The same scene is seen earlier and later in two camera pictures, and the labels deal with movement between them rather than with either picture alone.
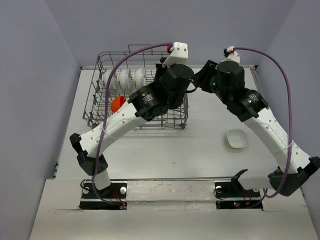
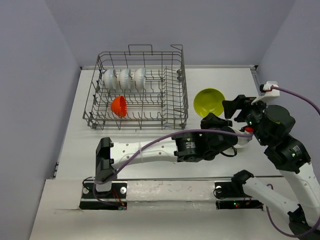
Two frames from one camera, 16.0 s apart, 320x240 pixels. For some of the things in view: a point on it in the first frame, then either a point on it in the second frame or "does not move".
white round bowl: (124, 78) does not move
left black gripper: (160, 69) to (211, 119)
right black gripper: (203, 75) to (240, 102)
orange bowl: (117, 103) does not move
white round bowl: (113, 80) does not move
